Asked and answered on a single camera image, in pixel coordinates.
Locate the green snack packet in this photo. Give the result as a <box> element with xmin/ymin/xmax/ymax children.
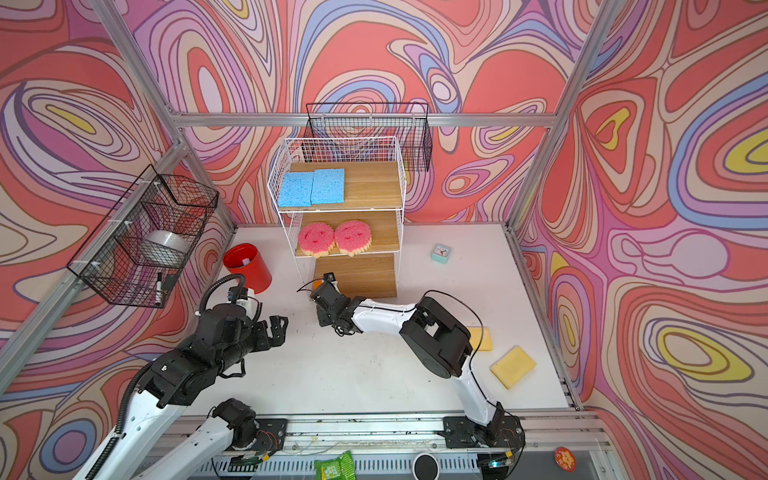
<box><xmin>314</xmin><ymin>451</ymin><xmax>356</xmax><ymax>480</ymax></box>

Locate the red cylindrical cup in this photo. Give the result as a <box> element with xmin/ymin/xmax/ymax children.
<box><xmin>223</xmin><ymin>243</ymin><xmax>272</xmax><ymax>294</ymax></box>

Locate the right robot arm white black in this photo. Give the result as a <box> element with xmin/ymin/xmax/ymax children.
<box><xmin>309</xmin><ymin>273</ymin><xmax>505</xmax><ymax>447</ymax></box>

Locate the black wire basket left wall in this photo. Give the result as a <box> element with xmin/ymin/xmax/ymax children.
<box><xmin>67</xmin><ymin>166</ymin><xmax>219</xmax><ymax>309</ymax></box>

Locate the black white round speaker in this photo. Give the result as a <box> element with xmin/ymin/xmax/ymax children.
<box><xmin>411</xmin><ymin>452</ymin><xmax>440</xmax><ymax>480</ymax></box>

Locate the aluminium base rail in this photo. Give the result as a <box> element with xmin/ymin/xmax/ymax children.
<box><xmin>139</xmin><ymin>411</ymin><xmax>628</xmax><ymax>479</ymax></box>

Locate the blue rectangular sponge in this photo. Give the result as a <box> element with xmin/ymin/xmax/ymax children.
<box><xmin>278</xmin><ymin>172</ymin><xmax>314</xmax><ymax>209</ymax></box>
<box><xmin>310</xmin><ymin>169</ymin><xmax>345</xmax><ymax>205</ymax></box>

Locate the black wire basket wall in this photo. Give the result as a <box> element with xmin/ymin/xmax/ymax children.
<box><xmin>67</xmin><ymin>166</ymin><xmax>219</xmax><ymax>309</ymax></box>
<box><xmin>304</xmin><ymin>100</ymin><xmax>433</xmax><ymax>172</ymax></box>

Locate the black wire basket back wall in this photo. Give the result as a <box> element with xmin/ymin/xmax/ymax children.
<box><xmin>304</xmin><ymin>100</ymin><xmax>433</xmax><ymax>172</ymax></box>

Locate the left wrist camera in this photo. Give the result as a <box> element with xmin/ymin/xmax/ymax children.
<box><xmin>227</xmin><ymin>285</ymin><xmax>256</xmax><ymax>316</ymax></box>

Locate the white wire wooden shelf rack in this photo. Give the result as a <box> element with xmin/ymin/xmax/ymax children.
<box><xmin>267</xmin><ymin>136</ymin><xmax>406</xmax><ymax>298</ymax></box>

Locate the red round sticker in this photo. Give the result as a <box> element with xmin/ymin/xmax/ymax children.
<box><xmin>554</xmin><ymin>447</ymin><xmax>577</xmax><ymax>473</ymax></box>

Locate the pink smiley scrub sponge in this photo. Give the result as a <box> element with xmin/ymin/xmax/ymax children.
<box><xmin>298</xmin><ymin>222</ymin><xmax>335</xmax><ymax>258</ymax></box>

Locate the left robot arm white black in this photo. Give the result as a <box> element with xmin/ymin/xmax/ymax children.
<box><xmin>76</xmin><ymin>299</ymin><xmax>289</xmax><ymax>479</ymax></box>

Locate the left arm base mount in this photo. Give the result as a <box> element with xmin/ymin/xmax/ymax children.
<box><xmin>210</xmin><ymin>398</ymin><xmax>288</xmax><ymax>475</ymax></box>

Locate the mint square alarm clock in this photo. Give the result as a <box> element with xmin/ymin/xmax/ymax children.
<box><xmin>430</xmin><ymin>244</ymin><xmax>452</xmax><ymax>264</ymax></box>

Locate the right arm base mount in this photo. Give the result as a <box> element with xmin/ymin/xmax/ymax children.
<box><xmin>437</xmin><ymin>413</ymin><xmax>526</xmax><ymax>472</ymax></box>

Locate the yellow pink smiley sponge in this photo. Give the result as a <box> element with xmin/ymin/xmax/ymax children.
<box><xmin>334</xmin><ymin>220</ymin><xmax>372</xmax><ymax>257</ymax></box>

